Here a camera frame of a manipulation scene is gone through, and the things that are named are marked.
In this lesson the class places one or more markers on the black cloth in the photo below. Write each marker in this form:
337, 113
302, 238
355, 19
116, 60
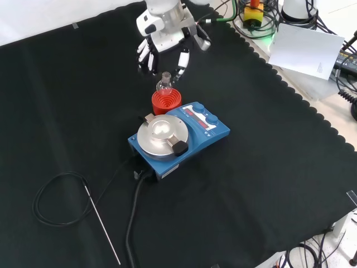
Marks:
251, 167

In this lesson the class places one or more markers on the pale board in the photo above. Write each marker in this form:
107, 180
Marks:
305, 51

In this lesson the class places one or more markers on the thin metal probe rod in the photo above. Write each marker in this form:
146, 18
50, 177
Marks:
101, 223

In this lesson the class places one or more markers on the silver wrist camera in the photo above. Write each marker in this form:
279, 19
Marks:
202, 39

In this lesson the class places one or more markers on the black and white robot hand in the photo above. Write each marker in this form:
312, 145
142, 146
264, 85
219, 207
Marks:
164, 37

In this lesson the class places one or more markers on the grey tape piece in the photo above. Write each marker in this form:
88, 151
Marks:
75, 26

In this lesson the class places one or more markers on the yellow stop button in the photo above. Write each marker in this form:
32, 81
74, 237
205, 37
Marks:
253, 14

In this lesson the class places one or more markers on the heater with blue base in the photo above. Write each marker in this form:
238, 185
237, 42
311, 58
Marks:
178, 139

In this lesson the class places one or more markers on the black power adapter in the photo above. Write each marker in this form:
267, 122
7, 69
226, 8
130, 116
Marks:
347, 60

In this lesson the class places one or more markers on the clear glass round-bottom flask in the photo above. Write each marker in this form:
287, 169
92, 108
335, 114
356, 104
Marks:
164, 86

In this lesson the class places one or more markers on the clear tape piece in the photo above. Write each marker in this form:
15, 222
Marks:
352, 196

